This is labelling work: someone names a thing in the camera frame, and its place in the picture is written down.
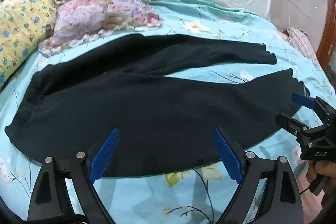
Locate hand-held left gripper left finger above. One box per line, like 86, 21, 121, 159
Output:
28, 127, 121, 224

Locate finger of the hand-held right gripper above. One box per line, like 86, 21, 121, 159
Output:
276, 113, 311, 136
292, 92, 336, 122

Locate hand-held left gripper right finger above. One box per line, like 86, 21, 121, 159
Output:
212, 127, 305, 224

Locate black pants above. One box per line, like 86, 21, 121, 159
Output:
5, 34, 306, 178

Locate person's right hand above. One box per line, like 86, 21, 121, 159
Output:
307, 158, 336, 184

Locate plaid cloth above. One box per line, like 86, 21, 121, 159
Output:
285, 27, 319, 64

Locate turquoise floral bed sheet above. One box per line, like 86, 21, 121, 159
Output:
0, 0, 336, 224

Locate pink floral ruffled pillow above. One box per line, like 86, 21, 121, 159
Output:
38, 0, 163, 56

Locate yellow printed pillow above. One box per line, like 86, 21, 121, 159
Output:
0, 0, 57, 88

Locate wooden door frame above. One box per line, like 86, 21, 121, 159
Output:
316, 0, 336, 69

